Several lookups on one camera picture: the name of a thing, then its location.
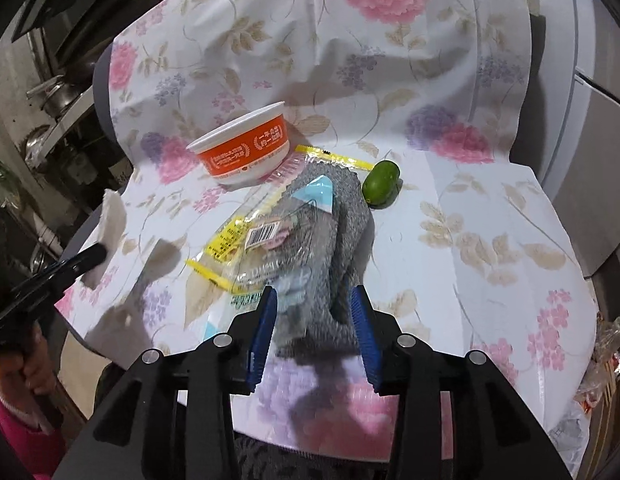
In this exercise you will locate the clear bag with yellow edge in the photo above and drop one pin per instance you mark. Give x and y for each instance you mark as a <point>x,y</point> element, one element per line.
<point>250,255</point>

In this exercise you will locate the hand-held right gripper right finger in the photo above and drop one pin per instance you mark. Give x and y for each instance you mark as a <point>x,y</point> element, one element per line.
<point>365,342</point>

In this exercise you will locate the floral printed cloth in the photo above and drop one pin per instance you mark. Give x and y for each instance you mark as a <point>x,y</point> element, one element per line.
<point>440,110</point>

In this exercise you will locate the orange and white paper bowl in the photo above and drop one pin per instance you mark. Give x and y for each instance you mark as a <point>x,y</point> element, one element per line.
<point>245,152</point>

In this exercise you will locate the trash bin with clear bag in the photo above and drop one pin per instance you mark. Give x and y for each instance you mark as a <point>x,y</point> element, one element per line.
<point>570,432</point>

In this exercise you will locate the white foam block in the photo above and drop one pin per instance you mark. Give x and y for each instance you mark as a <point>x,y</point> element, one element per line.
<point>110,220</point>

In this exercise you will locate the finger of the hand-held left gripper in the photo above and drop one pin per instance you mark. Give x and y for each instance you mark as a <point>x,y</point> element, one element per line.
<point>77,262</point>

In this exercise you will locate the stainless steel kitchen counter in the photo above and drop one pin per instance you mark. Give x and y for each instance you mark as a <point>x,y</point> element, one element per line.
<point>65,125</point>

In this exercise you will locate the person's left hand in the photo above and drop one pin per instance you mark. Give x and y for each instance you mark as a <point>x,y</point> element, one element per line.
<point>35,365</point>

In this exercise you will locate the white refrigerator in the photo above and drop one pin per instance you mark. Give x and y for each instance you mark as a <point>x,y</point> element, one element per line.
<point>600,135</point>

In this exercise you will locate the crinkled clear plastic bag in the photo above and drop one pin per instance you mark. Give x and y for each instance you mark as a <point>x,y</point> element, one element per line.
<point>605,355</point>

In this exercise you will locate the grey knitted sock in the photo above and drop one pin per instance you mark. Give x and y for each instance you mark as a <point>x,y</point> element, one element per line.
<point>351,220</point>

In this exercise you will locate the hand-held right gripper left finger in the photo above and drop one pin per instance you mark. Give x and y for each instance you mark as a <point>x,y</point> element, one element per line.
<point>262,342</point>

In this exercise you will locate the small green lime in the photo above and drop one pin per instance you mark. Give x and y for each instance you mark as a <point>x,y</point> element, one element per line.
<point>381,184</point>

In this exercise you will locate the steel pot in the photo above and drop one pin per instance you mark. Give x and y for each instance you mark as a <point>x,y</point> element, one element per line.
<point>57,97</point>

